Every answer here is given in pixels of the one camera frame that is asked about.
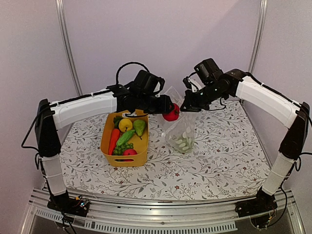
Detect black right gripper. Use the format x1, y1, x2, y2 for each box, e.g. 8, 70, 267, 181
180, 80, 226, 112

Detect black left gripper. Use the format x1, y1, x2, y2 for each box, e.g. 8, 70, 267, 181
137, 94, 175, 115

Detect red toy apple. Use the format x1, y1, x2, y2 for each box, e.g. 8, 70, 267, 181
162, 103, 180, 122

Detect clear polka dot zip bag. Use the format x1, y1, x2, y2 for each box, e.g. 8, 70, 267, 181
160, 86, 195, 154

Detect green toy apple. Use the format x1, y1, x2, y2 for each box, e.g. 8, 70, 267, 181
174, 137, 194, 153

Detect yellow toy apple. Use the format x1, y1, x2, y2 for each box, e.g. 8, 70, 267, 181
118, 118, 133, 133

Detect pink red toy peach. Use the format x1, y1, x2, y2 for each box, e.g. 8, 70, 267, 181
123, 149, 137, 156

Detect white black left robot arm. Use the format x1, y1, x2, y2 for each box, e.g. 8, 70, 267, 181
35, 70, 174, 212

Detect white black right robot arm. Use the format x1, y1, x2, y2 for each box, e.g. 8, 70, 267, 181
180, 58, 311, 213

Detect green toy pear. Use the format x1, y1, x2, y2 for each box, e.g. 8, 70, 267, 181
133, 119, 146, 137

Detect yellow plastic basket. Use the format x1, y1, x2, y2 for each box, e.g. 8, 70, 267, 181
100, 110, 149, 167

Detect green toy leafy vegetable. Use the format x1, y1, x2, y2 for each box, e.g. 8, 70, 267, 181
113, 116, 123, 129

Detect green toy bitter gourd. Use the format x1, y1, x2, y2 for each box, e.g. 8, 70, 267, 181
117, 130, 136, 147

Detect orange toy carrot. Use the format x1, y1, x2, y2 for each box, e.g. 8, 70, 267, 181
108, 128, 120, 156

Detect green toy grapes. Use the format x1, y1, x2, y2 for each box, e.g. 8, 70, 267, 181
113, 143, 134, 156

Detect floral white table mat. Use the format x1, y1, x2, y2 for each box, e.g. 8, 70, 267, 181
60, 100, 270, 200

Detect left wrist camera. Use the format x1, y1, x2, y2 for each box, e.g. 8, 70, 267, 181
154, 77, 165, 98

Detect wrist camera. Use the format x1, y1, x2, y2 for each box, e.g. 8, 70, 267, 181
154, 77, 165, 98
183, 76, 202, 93

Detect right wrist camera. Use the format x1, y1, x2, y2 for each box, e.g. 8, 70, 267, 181
183, 76, 202, 93

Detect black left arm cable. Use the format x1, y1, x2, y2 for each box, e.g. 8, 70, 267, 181
115, 62, 151, 85

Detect aluminium front rail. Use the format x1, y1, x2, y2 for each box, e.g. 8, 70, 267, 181
20, 189, 307, 234

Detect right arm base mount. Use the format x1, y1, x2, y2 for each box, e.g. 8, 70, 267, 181
235, 189, 277, 229

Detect right aluminium frame post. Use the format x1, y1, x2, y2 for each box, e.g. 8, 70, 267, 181
248, 0, 268, 73

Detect aluminium frame post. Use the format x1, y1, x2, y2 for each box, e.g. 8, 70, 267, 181
248, 0, 268, 73
55, 0, 83, 96

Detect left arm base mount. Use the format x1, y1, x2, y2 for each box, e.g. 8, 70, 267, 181
47, 187, 90, 217

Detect left aluminium frame post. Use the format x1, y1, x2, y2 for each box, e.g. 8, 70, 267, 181
55, 0, 83, 96

